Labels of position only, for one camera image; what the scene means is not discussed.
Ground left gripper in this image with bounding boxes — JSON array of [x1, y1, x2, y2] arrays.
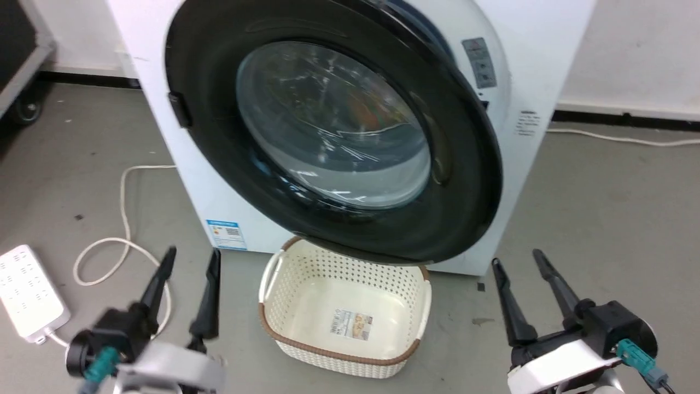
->
[[66, 247, 228, 394]]

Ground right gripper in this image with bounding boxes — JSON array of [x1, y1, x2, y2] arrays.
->
[[492, 250, 660, 394]]

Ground white front-load washing machine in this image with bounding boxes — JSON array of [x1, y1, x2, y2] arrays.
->
[[107, 0, 597, 277]]

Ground black round glass washer door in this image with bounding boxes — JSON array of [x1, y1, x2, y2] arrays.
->
[[164, 0, 504, 266]]

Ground blue energy label sticker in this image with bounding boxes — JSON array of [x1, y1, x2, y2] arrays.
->
[[206, 219, 248, 251]]

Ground white perforated laundry basket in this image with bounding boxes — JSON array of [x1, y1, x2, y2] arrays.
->
[[258, 236, 433, 379]]

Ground white power strip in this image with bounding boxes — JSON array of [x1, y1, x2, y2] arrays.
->
[[0, 245, 72, 344]]

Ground paper label sticker in basket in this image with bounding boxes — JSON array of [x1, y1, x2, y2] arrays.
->
[[330, 309, 374, 341]]

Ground small text warning sticker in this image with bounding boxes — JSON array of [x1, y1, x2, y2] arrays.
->
[[516, 109, 542, 137]]

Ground black caster wheel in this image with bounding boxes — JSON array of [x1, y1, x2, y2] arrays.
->
[[14, 96, 44, 125]]

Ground black wheeled cart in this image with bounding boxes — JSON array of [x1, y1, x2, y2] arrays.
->
[[0, 0, 58, 118]]

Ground white power strip cable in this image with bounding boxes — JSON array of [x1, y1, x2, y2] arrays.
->
[[46, 164, 178, 349]]

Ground left gripper teal-plug cable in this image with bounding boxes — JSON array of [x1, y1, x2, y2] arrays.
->
[[79, 347, 120, 394]]

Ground gripper teal-plug cable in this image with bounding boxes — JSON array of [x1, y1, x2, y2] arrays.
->
[[617, 339, 678, 394], [79, 347, 120, 394]]

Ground right gripper teal-plug cable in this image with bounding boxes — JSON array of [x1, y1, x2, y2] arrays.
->
[[617, 339, 678, 394]]

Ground thin white floor cable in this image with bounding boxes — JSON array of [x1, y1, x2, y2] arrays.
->
[[547, 128, 700, 147]]

